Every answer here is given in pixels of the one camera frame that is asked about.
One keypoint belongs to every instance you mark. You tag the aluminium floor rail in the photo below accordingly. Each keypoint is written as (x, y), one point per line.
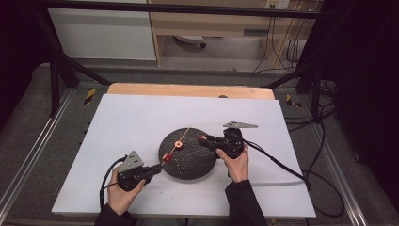
(34, 147)
(342, 188)

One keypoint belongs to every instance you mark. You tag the person's left hand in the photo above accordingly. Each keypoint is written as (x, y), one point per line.
(120, 199)

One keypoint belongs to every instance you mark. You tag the black textured round plate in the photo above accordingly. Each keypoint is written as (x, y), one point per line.
(191, 160)

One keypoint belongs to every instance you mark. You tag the red cored hawthorn fruit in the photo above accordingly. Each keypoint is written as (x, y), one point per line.
(178, 144)
(203, 137)
(167, 157)

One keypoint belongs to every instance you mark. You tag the wooden table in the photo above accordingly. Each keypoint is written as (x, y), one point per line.
(188, 91)

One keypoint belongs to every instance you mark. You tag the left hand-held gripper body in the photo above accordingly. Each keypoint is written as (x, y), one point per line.
(131, 172)

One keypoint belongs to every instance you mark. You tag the dark curtain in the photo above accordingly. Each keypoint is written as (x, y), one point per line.
(367, 94)
(15, 56)

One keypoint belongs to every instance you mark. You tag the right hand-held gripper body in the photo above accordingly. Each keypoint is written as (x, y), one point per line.
(232, 144)

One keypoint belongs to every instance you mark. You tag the white cabinet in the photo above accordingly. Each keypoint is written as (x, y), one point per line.
(100, 34)

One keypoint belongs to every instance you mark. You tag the black metal frame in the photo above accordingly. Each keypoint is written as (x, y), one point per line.
(175, 8)

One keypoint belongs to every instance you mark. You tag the white power strip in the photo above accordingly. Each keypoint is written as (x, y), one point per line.
(277, 3)

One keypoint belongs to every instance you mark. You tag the yellow black tape strip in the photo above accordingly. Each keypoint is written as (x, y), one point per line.
(293, 101)
(90, 96)

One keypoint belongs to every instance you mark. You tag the thin wooden skewer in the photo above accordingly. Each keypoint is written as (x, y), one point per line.
(185, 135)

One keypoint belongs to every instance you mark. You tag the light wooden desk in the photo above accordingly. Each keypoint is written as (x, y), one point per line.
(219, 28)

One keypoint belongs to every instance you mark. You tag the white chair base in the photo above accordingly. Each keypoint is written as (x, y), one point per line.
(189, 39)

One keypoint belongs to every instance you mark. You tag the white table board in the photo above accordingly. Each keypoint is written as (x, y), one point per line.
(125, 125)

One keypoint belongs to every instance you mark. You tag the person's right hand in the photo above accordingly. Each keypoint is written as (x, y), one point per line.
(238, 168)

